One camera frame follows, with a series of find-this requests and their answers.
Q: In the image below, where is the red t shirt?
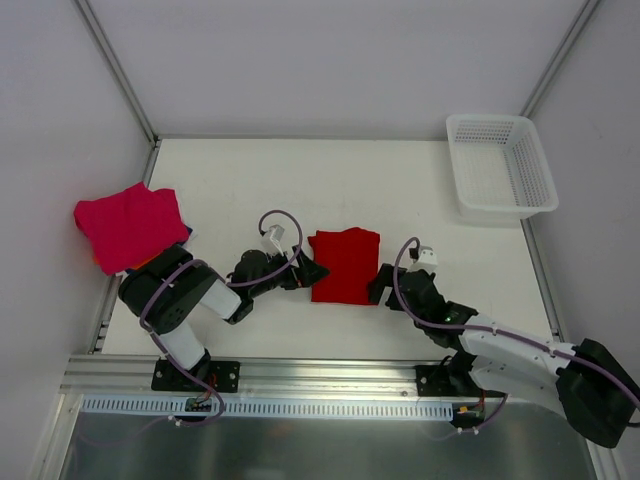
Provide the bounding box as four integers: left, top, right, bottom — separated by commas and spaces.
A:
308, 227, 380, 306

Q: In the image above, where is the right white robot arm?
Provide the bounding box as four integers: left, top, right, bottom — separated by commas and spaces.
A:
367, 264, 639, 449

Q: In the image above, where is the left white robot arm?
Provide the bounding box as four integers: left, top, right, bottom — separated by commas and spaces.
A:
118, 245, 330, 390

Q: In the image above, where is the folded pink t shirt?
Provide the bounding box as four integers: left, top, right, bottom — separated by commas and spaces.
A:
73, 183, 190, 275

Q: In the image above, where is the white plastic basket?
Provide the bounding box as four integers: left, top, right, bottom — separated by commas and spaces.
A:
446, 114, 559, 223

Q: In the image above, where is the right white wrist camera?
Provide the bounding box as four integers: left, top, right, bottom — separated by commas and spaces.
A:
408, 246, 439, 275

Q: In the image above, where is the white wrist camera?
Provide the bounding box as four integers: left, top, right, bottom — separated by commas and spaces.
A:
408, 246, 439, 275
261, 225, 285, 256

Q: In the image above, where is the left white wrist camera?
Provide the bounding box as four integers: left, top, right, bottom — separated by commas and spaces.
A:
261, 225, 285, 256

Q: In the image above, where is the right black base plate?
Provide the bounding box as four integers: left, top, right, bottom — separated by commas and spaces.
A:
414, 364, 504, 398

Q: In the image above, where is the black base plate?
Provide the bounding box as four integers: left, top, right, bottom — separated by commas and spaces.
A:
151, 358, 241, 393
414, 364, 504, 398

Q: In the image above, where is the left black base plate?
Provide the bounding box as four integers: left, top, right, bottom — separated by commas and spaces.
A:
151, 358, 241, 393

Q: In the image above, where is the white slotted cable duct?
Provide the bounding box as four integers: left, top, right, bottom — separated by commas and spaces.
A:
80, 395, 454, 422

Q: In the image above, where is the aluminium mounting rail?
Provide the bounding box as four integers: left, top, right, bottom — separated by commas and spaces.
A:
58, 352, 600, 404

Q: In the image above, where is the right aluminium frame post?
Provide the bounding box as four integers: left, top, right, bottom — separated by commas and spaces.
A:
519, 0, 603, 119

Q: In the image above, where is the aluminium frame post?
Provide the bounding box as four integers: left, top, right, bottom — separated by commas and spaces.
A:
519, 0, 603, 119
72, 0, 158, 145

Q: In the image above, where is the left aluminium frame post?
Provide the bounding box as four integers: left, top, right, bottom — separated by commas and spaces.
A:
72, 0, 158, 145

